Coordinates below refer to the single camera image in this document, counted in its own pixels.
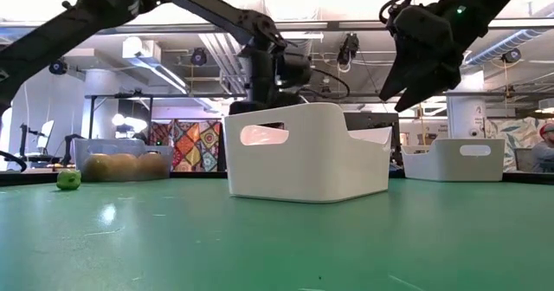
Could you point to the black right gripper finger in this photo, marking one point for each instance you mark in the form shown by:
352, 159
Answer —
433, 86
402, 76

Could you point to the white plastic basket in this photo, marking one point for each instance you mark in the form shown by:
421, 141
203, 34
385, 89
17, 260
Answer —
311, 165
433, 165

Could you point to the yellow lemon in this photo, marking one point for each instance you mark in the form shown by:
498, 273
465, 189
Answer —
124, 166
96, 168
152, 166

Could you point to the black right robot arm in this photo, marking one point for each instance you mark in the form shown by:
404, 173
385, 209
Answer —
497, 1

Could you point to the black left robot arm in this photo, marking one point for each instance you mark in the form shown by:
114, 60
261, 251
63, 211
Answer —
43, 40

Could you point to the white column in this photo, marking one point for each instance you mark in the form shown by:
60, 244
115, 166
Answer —
465, 113

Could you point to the black monitor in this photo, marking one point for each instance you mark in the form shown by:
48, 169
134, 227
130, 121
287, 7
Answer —
372, 120

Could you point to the grey overhead crossbar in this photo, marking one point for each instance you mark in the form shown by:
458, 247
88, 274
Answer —
368, 24

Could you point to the white light bar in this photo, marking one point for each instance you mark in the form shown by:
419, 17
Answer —
307, 36

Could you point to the colourful patchwork cloth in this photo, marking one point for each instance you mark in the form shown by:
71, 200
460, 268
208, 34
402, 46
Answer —
195, 148

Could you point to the leaf print cloth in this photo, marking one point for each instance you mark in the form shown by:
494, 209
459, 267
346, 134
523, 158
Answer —
510, 139

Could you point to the person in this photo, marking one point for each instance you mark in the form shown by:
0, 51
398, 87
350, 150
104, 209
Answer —
544, 152

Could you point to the white ceiling light fixture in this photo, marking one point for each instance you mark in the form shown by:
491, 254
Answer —
134, 48

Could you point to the clear plastic bin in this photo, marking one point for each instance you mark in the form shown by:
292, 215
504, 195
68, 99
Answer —
112, 146

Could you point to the white tilted monitor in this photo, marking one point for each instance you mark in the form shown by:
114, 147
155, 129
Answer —
47, 133

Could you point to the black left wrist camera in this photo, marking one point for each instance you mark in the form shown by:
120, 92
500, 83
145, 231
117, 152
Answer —
294, 70

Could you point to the white dome camera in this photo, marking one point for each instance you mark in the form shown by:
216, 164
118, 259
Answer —
474, 132

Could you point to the blue flexible duct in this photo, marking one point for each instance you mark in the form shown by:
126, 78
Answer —
510, 42

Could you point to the black table frame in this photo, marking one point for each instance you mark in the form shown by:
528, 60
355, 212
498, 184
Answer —
199, 175

